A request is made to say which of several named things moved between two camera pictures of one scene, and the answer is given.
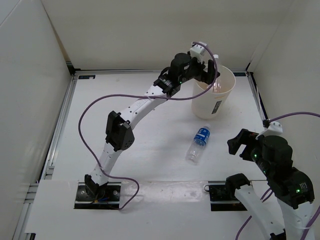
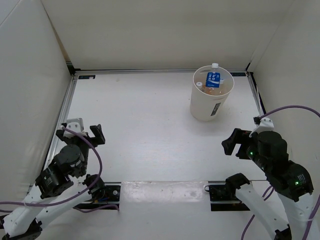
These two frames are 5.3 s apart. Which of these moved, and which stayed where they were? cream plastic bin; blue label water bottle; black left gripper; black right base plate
Moved: blue label water bottle; black left gripper
Stayed: cream plastic bin; black right base plate
